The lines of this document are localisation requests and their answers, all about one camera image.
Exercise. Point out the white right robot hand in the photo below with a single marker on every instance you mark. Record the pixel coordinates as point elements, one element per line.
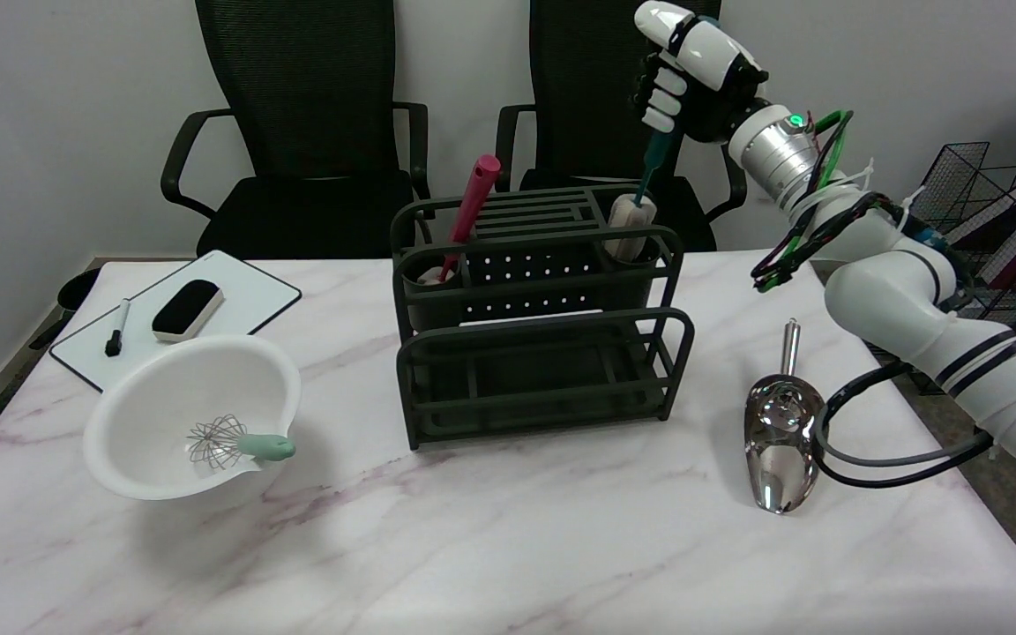
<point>693,70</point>

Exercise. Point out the teal sponge bottle brush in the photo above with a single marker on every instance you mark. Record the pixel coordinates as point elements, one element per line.
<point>636,216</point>

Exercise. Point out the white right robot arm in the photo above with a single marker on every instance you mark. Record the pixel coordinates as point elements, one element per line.
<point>905,282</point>

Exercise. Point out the dark green kitchen storage rack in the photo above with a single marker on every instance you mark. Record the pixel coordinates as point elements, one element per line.
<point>526,309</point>

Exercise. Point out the black mesh office chair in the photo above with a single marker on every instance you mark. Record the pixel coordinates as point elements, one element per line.
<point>587,88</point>
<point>296,132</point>

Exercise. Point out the shiny metal scoop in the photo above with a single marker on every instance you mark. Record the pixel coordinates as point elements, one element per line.
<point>781,432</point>

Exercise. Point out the black whiteboard eraser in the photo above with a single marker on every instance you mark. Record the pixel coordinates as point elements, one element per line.
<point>187,309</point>

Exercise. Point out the small white whiteboard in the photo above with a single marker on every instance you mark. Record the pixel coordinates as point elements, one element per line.
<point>177,313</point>

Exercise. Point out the white plastic mixing bowl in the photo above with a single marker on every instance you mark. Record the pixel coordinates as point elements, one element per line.
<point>190,414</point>

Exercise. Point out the black whiteboard marker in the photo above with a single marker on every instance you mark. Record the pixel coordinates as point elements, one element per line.
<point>117,328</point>

